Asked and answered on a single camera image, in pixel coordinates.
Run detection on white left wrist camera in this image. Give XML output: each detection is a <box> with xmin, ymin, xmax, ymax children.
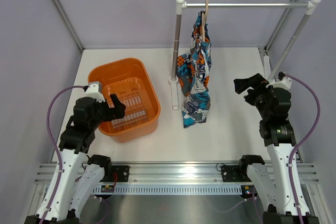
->
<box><xmin>85</xmin><ymin>81</ymin><xmax>106</xmax><ymax>102</ymax></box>

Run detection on wooden clothes hanger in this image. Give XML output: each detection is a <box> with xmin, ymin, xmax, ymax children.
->
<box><xmin>202</xmin><ymin>0</ymin><xmax>209</xmax><ymax>42</ymax></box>

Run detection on silver white clothes rack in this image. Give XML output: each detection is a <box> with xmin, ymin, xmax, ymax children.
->
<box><xmin>168</xmin><ymin>0</ymin><xmax>322</xmax><ymax>110</ymax></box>

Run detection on colourful patterned shorts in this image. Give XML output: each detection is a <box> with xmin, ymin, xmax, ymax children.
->
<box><xmin>176</xmin><ymin>10</ymin><xmax>212</xmax><ymax>128</ymax></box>

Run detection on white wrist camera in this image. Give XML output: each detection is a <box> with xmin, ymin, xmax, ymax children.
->
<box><xmin>267</xmin><ymin>72</ymin><xmax>292</xmax><ymax>90</ymax></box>
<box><xmin>85</xmin><ymin>81</ymin><xmax>106</xmax><ymax>102</ymax></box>

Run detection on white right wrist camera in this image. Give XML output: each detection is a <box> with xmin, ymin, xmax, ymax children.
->
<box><xmin>267</xmin><ymin>72</ymin><xmax>292</xmax><ymax>90</ymax></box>

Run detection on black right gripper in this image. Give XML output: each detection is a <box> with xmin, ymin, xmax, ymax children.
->
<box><xmin>234</xmin><ymin>73</ymin><xmax>274</xmax><ymax>120</ymax></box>

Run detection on orange plastic basket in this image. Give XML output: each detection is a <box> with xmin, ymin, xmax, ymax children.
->
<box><xmin>88</xmin><ymin>58</ymin><xmax>161</xmax><ymax>143</ymax></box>

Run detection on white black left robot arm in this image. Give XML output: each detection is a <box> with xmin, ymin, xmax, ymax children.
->
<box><xmin>25</xmin><ymin>93</ymin><xmax>126</xmax><ymax>223</ymax></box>

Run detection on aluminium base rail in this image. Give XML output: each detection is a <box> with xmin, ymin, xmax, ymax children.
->
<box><xmin>34</xmin><ymin>162</ymin><xmax>319</xmax><ymax>185</ymax></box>

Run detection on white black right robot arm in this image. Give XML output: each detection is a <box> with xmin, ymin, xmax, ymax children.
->
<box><xmin>234</xmin><ymin>72</ymin><xmax>319</xmax><ymax>223</ymax></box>

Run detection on white slotted cable duct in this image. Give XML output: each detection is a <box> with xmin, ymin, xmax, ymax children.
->
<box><xmin>93</xmin><ymin>185</ymin><xmax>242</xmax><ymax>195</ymax></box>

